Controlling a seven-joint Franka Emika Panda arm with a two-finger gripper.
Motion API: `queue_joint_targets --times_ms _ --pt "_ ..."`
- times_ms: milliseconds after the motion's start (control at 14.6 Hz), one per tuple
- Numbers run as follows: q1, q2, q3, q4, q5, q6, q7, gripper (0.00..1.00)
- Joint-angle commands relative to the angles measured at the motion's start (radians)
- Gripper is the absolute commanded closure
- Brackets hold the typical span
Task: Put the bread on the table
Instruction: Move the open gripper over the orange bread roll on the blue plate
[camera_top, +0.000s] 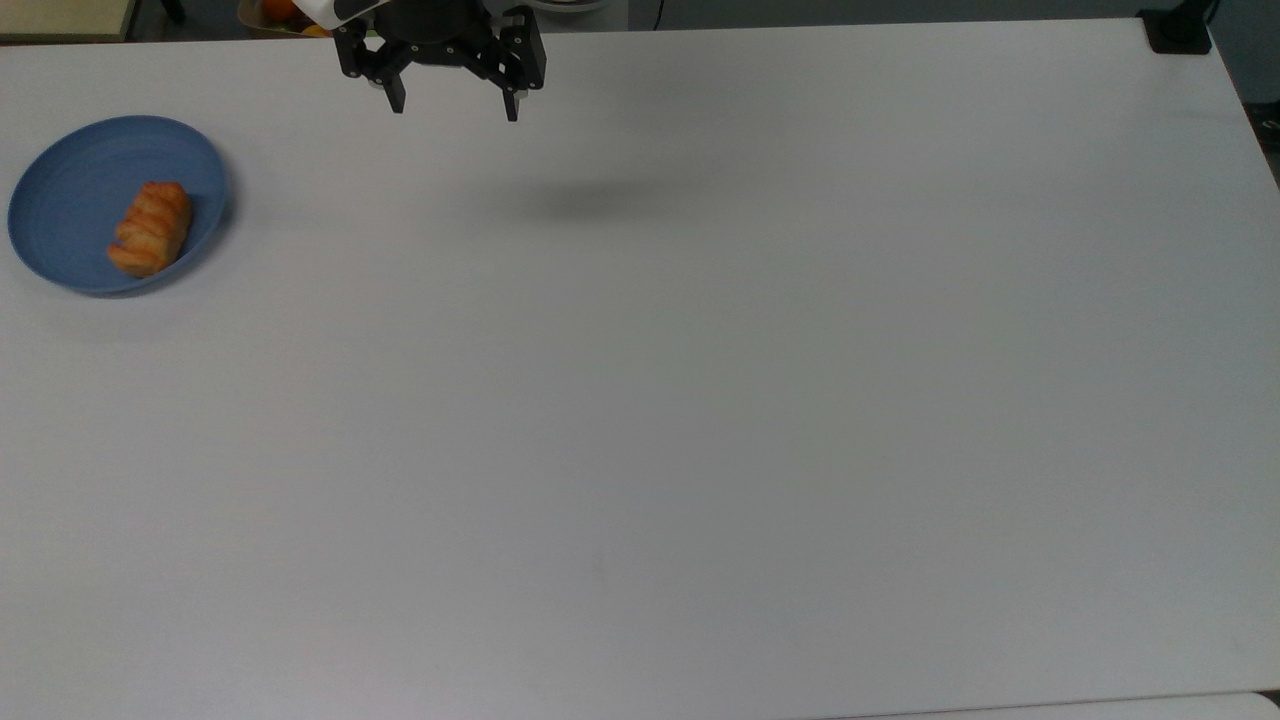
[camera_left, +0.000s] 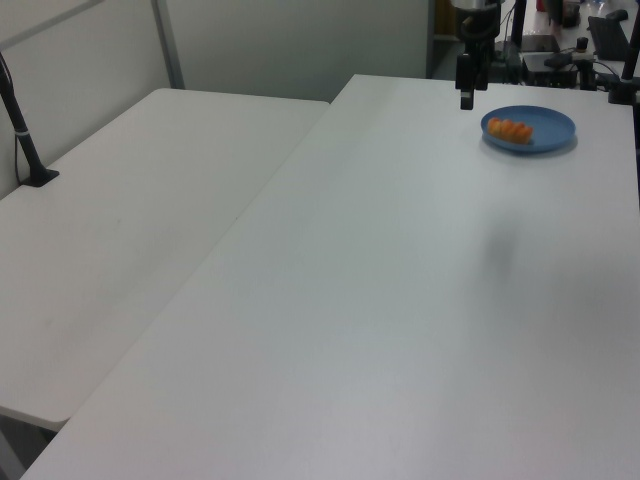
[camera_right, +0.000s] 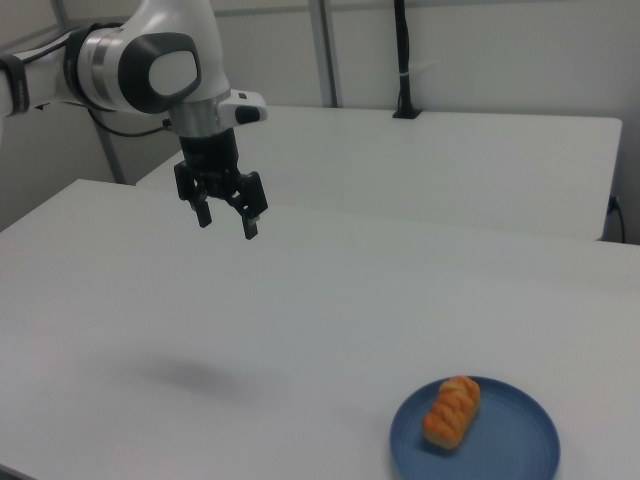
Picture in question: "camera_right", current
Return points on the blue round plate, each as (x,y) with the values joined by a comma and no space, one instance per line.
(505,440)

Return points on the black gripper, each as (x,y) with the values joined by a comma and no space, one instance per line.
(209,152)

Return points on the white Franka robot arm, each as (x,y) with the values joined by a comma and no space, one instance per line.
(150,30)

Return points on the grey metal frame post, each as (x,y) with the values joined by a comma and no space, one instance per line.
(325,50)
(111,150)

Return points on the white side table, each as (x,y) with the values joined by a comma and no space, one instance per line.
(425,165)

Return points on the black pole with base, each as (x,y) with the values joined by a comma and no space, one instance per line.
(403,55)

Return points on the orange braided bread loaf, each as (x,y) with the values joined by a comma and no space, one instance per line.
(451,411)

